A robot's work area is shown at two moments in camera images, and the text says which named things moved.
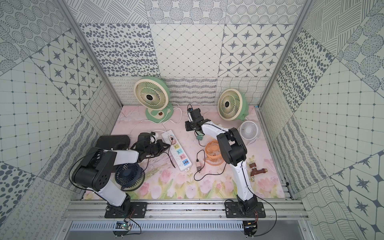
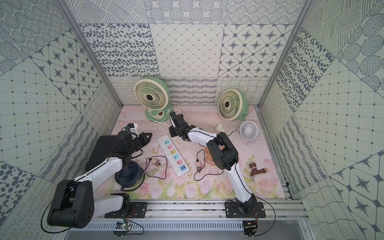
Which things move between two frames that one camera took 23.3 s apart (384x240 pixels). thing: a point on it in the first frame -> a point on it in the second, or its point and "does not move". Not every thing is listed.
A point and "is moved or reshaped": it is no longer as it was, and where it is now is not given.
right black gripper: [187, 126] -> [171, 128]
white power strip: [179, 153] is moved or reshaped
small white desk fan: [249, 130] does not move
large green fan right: [233, 105] does not move
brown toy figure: [255, 171] does not move
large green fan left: [153, 93] does not move
